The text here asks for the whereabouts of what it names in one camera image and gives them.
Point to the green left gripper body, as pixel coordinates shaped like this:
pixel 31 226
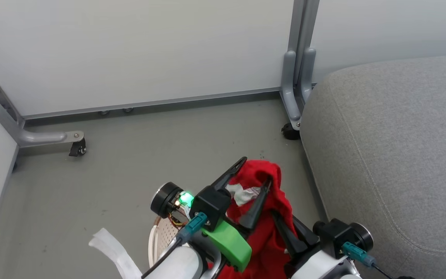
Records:
pixel 229 244

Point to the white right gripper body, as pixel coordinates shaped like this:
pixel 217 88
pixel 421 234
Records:
pixel 316 267

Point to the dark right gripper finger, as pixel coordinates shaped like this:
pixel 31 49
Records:
pixel 287 234
pixel 304 232

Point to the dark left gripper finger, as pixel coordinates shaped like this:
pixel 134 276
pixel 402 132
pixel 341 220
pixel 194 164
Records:
pixel 229 174
pixel 257 209

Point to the red clothing item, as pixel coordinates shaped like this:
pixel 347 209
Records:
pixel 269 240

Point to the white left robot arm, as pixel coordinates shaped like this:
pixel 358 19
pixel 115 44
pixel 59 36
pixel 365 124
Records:
pixel 178 265

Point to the white perforated laundry basket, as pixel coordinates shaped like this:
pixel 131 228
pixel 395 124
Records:
pixel 163 237

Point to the black caster wheel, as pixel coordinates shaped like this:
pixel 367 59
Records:
pixel 78 147
pixel 290 131

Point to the grey fabric sofa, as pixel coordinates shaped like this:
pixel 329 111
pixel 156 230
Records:
pixel 397 155

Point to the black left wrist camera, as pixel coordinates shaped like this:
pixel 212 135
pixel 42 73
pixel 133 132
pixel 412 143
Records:
pixel 207 205

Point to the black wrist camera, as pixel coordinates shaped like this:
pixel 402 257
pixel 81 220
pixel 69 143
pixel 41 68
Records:
pixel 343 238
pixel 207 205

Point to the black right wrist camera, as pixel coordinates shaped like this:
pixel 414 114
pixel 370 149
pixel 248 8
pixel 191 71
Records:
pixel 343 238

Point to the grey partition bottom rail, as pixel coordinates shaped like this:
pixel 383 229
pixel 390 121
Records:
pixel 149 104

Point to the grey partition post with foot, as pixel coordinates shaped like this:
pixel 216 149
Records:
pixel 298 62

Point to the grey partition foot bracket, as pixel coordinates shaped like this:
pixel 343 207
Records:
pixel 21 124

